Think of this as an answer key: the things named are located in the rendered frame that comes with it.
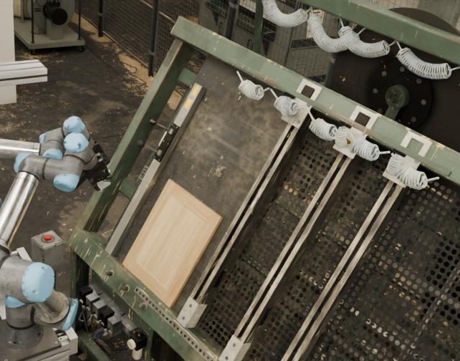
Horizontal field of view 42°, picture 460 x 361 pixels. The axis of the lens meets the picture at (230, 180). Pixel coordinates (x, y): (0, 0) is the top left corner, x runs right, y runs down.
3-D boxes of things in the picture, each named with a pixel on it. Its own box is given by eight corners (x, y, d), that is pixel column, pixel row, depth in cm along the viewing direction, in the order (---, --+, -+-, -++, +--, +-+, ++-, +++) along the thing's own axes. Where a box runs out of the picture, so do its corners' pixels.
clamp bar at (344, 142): (224, 355, 259) (190, 358, 240) (367, 112, 245) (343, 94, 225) (240, 370, 254) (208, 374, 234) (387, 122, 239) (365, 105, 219)
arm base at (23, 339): (9, 354, 224) (8, 336, 219) (-4, 328, 234) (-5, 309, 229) (49, 341, 233) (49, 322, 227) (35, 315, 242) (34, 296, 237)
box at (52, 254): (31, 264, 309) (30, 236, 300) (52, 256, 317) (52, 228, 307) (43, 277, 302) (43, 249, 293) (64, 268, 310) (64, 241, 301)
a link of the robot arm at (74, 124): (60, 119, 253) (79, 112, 253) (72, 137, 261) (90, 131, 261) (61, 130, 248) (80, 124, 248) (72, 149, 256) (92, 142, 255)
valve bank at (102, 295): (66, 314, 308) (67, 278, 296) (91, 303, 317) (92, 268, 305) (125, 378, 280) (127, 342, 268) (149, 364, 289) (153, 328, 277)
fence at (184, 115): (109, 250, 308) (104, 249, 304) (200, 85, 296) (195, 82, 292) (115, 256, 305) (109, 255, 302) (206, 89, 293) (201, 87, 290)
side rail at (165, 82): (91, 226, 327) (76, 224, 318) (188, 44, 313) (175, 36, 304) (97, 232, 323) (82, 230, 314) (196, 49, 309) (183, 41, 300)
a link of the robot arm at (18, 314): (14, 301, 234) (13, 275, 227) (47, 309, 233) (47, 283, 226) (-1, 323, 223) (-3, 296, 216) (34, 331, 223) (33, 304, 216)
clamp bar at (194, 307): (183, 316, 275) (148, 316, 256) (314, 86, 260) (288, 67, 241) (197, 330, 270) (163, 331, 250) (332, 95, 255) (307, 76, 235)
